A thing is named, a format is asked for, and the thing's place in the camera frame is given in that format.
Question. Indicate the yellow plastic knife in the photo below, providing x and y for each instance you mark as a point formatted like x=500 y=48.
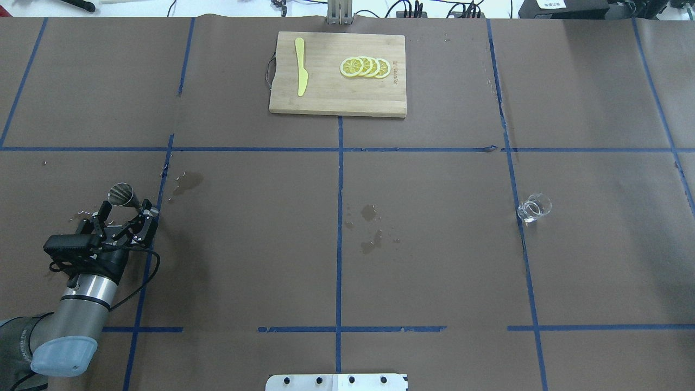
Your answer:
x=303 y=76

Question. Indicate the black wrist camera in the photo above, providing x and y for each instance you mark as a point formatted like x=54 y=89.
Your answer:
x=69 y=246

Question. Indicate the lemon slice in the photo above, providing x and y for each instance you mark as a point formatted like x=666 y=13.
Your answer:
x=383 y=69
x=351 y=67

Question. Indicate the clear glass cup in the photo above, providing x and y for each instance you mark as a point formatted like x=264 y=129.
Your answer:
x=536 y=206

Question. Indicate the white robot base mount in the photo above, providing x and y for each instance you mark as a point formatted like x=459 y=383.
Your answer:
x=359 y=381

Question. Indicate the steel jigger measuring cup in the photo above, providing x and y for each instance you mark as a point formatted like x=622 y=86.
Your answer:
x=123 y=195

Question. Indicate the back lemon slice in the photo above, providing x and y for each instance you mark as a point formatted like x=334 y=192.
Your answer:
x=383 y=69

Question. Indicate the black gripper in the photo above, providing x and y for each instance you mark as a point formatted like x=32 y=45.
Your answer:
x=111 y=257

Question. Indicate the front lemon slice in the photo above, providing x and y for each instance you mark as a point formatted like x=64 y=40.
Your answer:
x=351 y=67

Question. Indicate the wooden cutting board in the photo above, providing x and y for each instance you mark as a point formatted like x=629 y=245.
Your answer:
x=328 y=91

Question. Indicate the aluminium camera post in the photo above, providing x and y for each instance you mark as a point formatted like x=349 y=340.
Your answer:
x=339 y=12

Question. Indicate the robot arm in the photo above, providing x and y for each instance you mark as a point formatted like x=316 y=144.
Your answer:
x=63 y=343

